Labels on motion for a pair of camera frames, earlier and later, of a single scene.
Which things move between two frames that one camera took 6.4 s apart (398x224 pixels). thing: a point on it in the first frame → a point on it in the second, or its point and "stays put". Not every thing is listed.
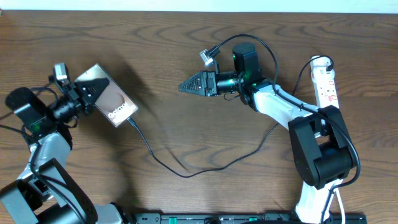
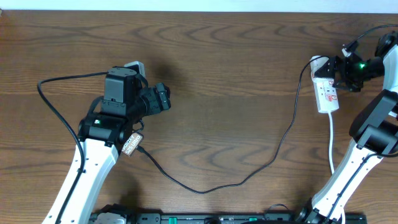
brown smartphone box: [113, 102] → [132, 143]
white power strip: [324, 82] stays put
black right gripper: [207, 81] → [344, 63]
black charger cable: [250, 149] → [264, 167]
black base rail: [244, 218] stays put
